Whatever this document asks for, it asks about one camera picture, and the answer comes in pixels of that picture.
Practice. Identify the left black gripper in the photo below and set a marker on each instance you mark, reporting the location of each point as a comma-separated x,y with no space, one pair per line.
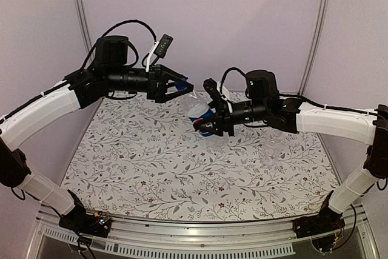
163,73

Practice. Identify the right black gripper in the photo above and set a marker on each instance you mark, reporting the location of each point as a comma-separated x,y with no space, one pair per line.
222,119

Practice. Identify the Pepsi label plastic bottle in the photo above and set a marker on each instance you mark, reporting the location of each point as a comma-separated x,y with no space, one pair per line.
196,108

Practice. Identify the blue bottle cap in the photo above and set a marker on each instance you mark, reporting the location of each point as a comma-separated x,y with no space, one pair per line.
181,86

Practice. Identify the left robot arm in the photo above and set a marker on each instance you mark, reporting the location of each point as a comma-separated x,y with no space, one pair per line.
108,72

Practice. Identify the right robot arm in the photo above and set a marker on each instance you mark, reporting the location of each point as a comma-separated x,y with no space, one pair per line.
297,114

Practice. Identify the clear plastic bottle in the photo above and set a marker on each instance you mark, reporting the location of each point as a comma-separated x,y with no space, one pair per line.
273,147

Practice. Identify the floral patterned table mat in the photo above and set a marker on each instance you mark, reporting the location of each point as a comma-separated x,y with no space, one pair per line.
143,159

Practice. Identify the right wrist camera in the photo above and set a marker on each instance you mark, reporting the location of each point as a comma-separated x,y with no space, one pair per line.
219,94

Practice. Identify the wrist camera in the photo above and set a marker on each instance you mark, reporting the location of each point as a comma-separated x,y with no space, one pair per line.
219,94
158,51

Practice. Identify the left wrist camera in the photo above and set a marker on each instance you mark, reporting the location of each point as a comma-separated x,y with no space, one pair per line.
158,51

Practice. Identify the right aluminium frame post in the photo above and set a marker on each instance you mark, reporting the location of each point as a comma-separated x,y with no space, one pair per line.
313,49

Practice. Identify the aluminium frame post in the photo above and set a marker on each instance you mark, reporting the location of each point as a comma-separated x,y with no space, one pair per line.
83,25
313,49

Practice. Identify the left aluminium frame post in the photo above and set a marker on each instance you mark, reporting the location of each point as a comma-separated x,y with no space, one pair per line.
83,25

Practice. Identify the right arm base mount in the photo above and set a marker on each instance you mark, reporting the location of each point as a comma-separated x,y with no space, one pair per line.
325,221

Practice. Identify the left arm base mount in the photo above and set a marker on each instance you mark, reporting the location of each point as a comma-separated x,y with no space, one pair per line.
88,222

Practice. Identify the front aluminium rail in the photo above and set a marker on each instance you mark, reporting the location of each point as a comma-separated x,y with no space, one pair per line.
131,237

